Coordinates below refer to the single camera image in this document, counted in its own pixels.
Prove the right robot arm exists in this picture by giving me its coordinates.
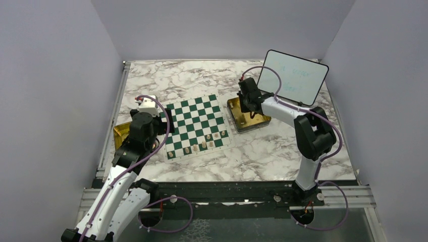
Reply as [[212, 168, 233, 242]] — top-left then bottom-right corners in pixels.
[[237, 78, 337, 205]]

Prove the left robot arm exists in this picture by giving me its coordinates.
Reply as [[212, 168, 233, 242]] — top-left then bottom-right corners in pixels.
[[61, 108, 175, 241]]

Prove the gold tin with light pieces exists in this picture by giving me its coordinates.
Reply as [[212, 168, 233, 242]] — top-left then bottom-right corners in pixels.
[[227, 97, 272, 134]]

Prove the green white chess board mat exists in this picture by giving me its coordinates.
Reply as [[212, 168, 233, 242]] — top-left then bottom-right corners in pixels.
[[159, 93, 235, 163]]

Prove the gold tin with dark pieces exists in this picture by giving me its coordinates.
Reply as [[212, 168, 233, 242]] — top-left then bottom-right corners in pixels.
[[113, 122, 131, 150]]

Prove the small whiteboard on stand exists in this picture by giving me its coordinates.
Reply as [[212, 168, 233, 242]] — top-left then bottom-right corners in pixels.
[[257, 49, 329, 106]]

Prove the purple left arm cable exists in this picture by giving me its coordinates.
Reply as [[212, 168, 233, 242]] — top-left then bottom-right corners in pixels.
[[78, 95, 171, 242]]

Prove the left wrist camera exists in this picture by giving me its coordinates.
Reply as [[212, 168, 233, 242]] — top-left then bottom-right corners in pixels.
[[135, 96, 159, 117]]

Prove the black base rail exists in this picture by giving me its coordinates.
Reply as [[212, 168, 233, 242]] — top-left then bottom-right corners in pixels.
[[92, 180, 375, 221]]

